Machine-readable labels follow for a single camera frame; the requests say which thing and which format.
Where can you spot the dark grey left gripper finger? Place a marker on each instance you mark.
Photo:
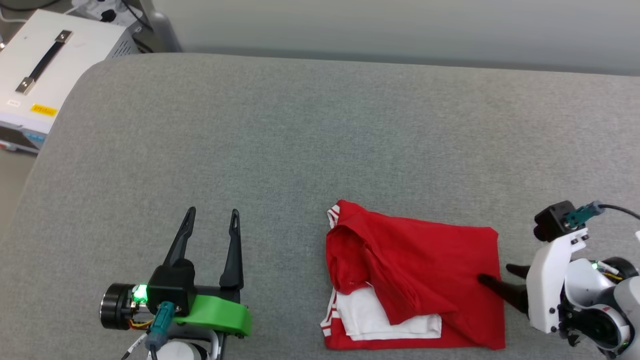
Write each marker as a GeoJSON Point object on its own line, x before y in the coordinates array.
{"type": "Point", "coordinates": [234, 255]}
{"type": "Point", "coordinates": [180, 240]}

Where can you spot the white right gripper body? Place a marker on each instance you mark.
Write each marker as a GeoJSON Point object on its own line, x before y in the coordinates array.
{"type": "Point", "coordinates": [545, 285]}

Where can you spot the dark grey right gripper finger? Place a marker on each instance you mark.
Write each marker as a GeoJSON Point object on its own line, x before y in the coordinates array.
{"type": "Point", "coordinates": [520, 271]}
{"type": "Point", "coordinates": [510, 295]}

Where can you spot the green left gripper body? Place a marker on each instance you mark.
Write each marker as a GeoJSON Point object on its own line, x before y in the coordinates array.
{"type": "Point", "coordinates": [220, 312]}

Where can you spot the red shirt with white sleeves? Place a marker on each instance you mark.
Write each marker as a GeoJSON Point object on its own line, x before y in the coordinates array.
{"type": "Point", "coordinates": [425, 260]}

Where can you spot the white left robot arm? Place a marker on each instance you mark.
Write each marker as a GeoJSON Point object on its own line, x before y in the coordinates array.
{"type": "Point", "coordinates": [177, 352]}

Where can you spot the white equipment case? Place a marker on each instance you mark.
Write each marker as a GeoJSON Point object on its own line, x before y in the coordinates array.
{"type": "Point", "coordinates": [75, 60]}

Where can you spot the power strip with black plugs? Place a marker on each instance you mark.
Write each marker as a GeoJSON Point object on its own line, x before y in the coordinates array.
{"type": "Point", "coordinates": [92, 7]}

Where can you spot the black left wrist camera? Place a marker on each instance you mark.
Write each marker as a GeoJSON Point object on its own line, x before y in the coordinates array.
{"type": "Point", "coordinates": [170, 285]}

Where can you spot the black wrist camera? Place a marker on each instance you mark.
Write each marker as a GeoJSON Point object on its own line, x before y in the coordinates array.
{"type": "Point", "coordinates": [552, 220]}
{"type": "Point", "coordinates": [170, 285]}

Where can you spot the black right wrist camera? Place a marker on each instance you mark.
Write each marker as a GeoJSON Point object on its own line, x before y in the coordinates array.
{"type": "Point", "coordinates": [552, 220]}

